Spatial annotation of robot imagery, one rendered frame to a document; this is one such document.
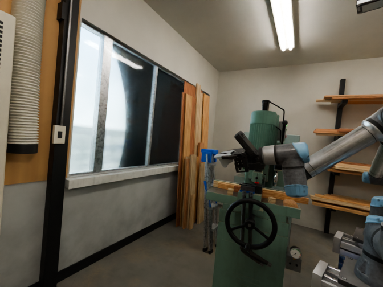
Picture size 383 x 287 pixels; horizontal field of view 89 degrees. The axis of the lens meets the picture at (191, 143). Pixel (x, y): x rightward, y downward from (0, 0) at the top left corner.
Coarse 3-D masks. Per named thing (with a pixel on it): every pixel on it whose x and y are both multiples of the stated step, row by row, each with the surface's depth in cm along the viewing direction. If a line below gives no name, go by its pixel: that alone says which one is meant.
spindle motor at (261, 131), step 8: (256, 112) 137; (264, 112) 134; (272, 112) 134; (256, 120) 136; (264, 120) 134; (272, 120) 134; (256, 128) 137; (264, 128) 134; (272, 128) 135; (256, 136) 136; (264, 136) 134; (272, 136) 135; (256, 144) 136; (264, 144) 134; (272, 144) 137
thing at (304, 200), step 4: (220, 184) 152; (224, 184) 151; (228, 184) 150; (224, 188) 151; (232, 188) 149; (276, 192) 139; (276, 196) 137; (280, 196) 136; (284, 196) 135; (288, 196) 134; (296, 200) 133; (300, 200) 132; (304, 200) 131; (308, 200) 130
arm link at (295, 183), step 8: (288, 168) 69; (296, 168) 68; (304, 168) 70; (288, 176) 70; (296, 176) 68; (304, 176) 69; (288, 184) 69; (296, 184) 68; (304, 184) 68; (288, 192) 70; (296, 192) 68; (304, 192) 68
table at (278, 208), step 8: (208, 192) 140; (216, 192) 138; (224, 192) 140; (216, 200) 138; (224, 200) 135; (232, 200) 133; (264, 200) 130; (280, 200) 133; (240, 208) 122; (272, 208) 124; (280, 208) 122; (288, 208) 120; (296, 208) 119; (288, 216) 120; (296, 216) 119
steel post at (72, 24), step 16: (64, 0) 139; (64, 16) 138; (64, 32) 139; (64, 48) 140; (64, 64) 141; (64, 80) 141; (64, 96) 141; (64, 112) 144; (64, 128) 143; (64, 144) 146; (48, 160) 144; (64, 160) 147; (48, 176) 143; (64, 176) 149; (48, 192) 142; (48, 208) 142; (48, 224) 142; (48, 240) 143; (48, 256) 144; (48, 272) 145
